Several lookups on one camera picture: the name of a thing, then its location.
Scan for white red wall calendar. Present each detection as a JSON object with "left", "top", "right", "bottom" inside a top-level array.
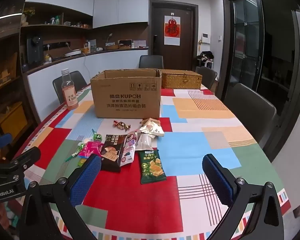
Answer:
[{"left": 164, "top": 15, "right": 181, "bottom": 46}]

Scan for white plain snack packet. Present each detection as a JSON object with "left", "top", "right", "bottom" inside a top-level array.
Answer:
[{"left": 135, "top": 132, "right": 153, "bottom": 152}]

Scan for woven wicker lidded basket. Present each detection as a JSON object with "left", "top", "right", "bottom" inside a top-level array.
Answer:
[{"left": 159, "top": 69, "right": 203, "bottom": 90}]

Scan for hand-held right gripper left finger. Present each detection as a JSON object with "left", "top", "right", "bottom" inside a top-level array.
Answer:
[{"left": 19, "top": 154, "right": 102, "bottom": 240}]

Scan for dark plush bundle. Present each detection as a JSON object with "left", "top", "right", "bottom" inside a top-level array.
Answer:
[{"left": 197, "top": 51, "right": 214, "bottom": 62}]

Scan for black framed glass door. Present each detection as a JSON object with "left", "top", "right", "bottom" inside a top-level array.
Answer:
[{"left": 222, "top": 0, "right": 300, "bottom": 160}]

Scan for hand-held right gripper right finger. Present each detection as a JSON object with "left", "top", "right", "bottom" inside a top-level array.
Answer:
[{"left": 202, "top": 153, "right": 285, "bottom": 240}]

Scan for silver snack packet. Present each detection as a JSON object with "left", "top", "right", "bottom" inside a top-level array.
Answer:
[{"left": 139, "top": 125, "right": 165, "bottom": 137}]

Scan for white upper cabinets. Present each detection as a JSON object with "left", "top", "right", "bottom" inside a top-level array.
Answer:
[{"left": 25, "top": 0, "right": 150, "bottom": 29}]

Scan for green white candy stick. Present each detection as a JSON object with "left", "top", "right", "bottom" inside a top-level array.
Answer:
[{"left": 65, "top": 142, "right": 85, "bottom": 162}]

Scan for clear bottle with orange drink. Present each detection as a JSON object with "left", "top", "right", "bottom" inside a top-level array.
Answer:
[{"left": 61, "top": 69, "right": 79, "bottom": 110}]

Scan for dark grey dining chair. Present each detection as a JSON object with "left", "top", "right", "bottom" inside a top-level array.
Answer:
[
  {"left": 221, "top": 83, "right": 277, "bottom": 150},
  {"left": 195, "top": 66, "right": 218, "bottom": 90},
  {"left": 139, "top": 55, "right": 164, "bottom": 69},
  {"left": 52, "top": 71, "right": 88, "bottom": 105}
]

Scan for white purple snack packet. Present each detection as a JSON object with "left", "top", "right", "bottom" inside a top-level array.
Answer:
[{"left": 120, "top": 131, "right": 137, "bottom": 167}]

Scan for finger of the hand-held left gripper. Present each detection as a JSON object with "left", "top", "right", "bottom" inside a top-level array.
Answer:
[
  {"left": 5, "top": 146, "right": 42, "bottom": 174},
  {"left": 0, "top": 133, "right": 13, "bottom": 151}
]

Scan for dark wooden wall shelf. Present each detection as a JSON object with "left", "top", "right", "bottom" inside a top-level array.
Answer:
[{"left": 0, "top": 1, "right": 93, "bottom": 140}]

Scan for white small stool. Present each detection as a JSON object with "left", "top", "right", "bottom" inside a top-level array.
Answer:
[{"left": 197, "top": 59, "right": 213, "bottom": 69}]

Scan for black power strip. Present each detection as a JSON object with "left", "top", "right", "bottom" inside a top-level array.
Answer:
[{"left": 44, "top": 41, "right": 72, "bottom": 49}]

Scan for brown cardboard box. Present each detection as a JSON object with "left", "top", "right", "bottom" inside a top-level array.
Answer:
[{"left": 90, "top": 69, "right": 162, "bottom": 119}]

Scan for pink snack packet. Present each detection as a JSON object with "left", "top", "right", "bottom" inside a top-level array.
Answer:
[{"left": 77, "top": 141, "right": 102, "bottom": 158}]

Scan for black biscuit packet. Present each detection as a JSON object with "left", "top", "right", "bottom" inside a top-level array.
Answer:
[{"left": 100, "top": 134, "right": 127, "bottom": 173}]

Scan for green cracker packet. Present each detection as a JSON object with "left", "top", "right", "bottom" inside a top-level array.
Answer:
[{"left": 139, "top": 149, "right": 167, "bottom": 185}]

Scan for gold candy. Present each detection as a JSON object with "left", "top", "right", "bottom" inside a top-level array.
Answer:
[{"left": 112, "top": 120, "right": 131, "bottom": 132}]

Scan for dark brown door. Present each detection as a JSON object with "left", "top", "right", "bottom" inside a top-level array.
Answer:
[{"left": 150, "top": 0, "right": 198, "bottom": 70}]

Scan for white sideboard counter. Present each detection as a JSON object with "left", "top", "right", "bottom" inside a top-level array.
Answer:
[{"left": 22, "top": 47, "right": 148, "bottom": 123}]

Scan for green lollipop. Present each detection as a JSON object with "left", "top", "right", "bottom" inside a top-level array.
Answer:
[{"left": 91, "top": 129, "right": 103, "bottom": 142}]

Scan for yellow storage crate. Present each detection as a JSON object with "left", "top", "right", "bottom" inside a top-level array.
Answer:
[{"left": 0, "top": 102, "right": 28, "bottom": 137}]

